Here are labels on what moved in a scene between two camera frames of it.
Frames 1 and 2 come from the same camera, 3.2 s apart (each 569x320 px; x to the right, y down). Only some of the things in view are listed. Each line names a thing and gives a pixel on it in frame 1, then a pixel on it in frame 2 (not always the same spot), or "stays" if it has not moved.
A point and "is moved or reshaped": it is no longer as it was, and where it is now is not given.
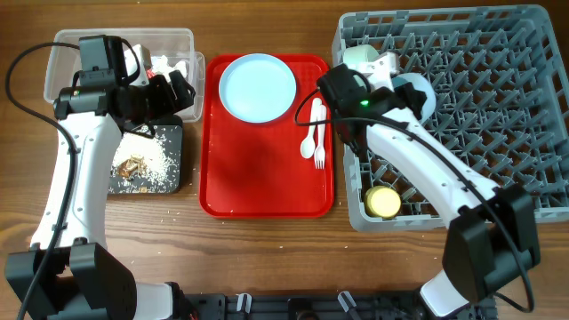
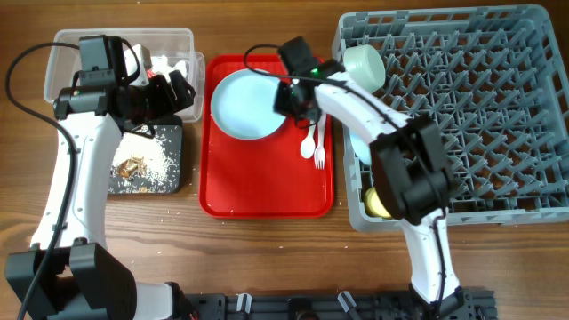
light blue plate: x=257 y=88 is moved or reshaped
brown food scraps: x=132 y=166 stays
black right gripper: x=404 y=92 to x=281 y=106
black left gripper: x=168 y=104 stays
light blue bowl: x=420 y=84 to x=361 y=149
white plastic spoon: x=308 y=147 stays
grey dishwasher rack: x=500 y=84 stays
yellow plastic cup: x=382 y=202 stays
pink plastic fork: x=319 y=153 stays
